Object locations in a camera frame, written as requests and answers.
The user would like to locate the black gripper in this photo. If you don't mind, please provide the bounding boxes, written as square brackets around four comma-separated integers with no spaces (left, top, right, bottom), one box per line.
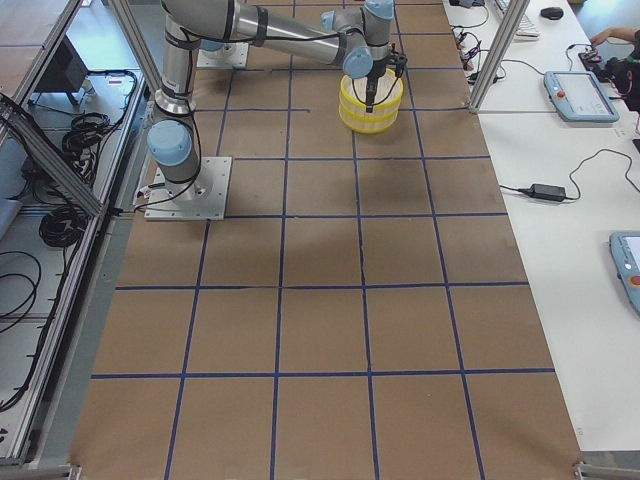
[365,58,387,113]

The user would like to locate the yellow steamer layer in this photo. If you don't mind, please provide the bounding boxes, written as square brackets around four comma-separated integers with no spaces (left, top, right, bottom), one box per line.
[338,106,398,134]
[338,67,404,119]

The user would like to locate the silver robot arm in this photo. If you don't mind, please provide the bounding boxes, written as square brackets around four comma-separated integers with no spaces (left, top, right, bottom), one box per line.
[147,1,397,207]

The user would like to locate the black computer mouse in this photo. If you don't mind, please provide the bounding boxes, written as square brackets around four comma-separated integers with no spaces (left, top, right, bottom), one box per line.
[539,7,564,21]

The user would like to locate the black power adapter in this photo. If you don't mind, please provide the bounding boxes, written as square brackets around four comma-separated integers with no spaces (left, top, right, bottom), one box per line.
[529,183,567,202]

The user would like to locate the blue teach pendant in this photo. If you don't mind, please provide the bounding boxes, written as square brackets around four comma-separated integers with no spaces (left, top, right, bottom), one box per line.
[609,231,640,313]
[543,71,619,124]

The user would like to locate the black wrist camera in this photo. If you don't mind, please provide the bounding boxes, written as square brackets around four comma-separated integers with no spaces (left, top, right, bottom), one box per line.
[387,46,407,78]

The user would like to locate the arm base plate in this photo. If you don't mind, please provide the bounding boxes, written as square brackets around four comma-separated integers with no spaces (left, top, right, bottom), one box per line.
[144,157,232,221]
[197,40,249,70]

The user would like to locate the aluminium frame post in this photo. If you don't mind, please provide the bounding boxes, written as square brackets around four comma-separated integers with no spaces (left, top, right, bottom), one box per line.
[468,0,530,114]

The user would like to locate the black cable bundle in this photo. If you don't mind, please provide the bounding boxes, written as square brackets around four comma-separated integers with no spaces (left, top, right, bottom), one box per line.
[60,112,110,161]

